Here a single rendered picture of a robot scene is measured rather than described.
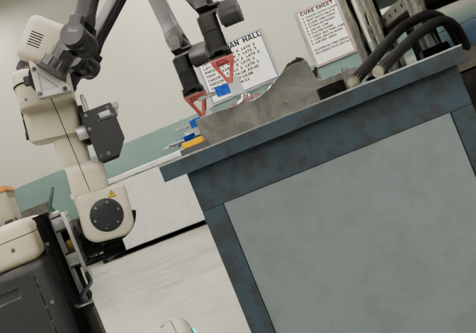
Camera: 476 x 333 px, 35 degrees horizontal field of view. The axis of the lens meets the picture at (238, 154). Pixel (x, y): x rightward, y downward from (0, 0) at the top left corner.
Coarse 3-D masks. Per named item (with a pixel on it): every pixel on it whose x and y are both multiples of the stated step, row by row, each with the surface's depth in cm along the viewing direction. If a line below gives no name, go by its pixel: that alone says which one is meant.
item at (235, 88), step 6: (234, 78) 212; (228, 84) 212; (234, 84) 212; (240, 84) 212; (216, 90) 212; (222, 90) 212; (228, 90) 212; (234, 90) 212; (240, 90) 212; (204, 96) 214; (210, 96) 214
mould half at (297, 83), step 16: (304, 64) 224; (288, 80) 224; (304, 80) 224; (320, 80) 224; (336, 80) 224; (272, 96) 224; (288, 96) 224; (304, 96) 224; (224, 112) 225; (240, 112) 225; (256, 112) 225; (272, 112) 224; (288, 112) 224; (208, 128) 225; (224, 128) 225; (240, 128) 225
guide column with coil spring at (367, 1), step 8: (368, 0) 309; (368, 8) 309; (376, 8) 309; (368, 16) 311; (376, 16) 309; (376, 24) 309; (384, 24) 310; (376, 32) 310; (384, 32) 309; (392, 48) 310; (400, 64) 310
